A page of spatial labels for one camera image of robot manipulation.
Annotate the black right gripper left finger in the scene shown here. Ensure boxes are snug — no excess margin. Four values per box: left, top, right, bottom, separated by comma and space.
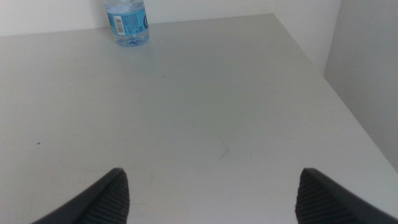
30, 167, 131, 224

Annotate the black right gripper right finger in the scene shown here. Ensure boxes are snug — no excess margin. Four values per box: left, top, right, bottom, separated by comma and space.
294, 167, 398, 224

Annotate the clear water bottle blue label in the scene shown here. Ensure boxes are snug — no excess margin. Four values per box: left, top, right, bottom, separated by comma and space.
104, 0, 150, 48

